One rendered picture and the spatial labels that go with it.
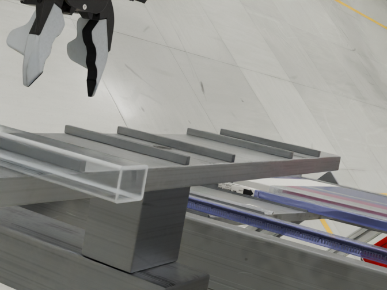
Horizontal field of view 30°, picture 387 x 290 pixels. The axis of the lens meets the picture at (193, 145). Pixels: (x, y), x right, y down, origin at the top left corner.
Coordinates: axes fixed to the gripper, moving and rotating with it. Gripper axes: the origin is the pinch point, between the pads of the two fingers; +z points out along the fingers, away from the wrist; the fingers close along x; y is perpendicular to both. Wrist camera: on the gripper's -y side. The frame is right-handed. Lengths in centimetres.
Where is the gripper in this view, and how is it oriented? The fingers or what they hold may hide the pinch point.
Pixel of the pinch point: (65, 85)
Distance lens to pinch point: 83.2
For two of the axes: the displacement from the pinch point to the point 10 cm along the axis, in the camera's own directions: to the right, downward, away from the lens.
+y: -8.1, -1.7, 5.6
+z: -1.7, 9.8, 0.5
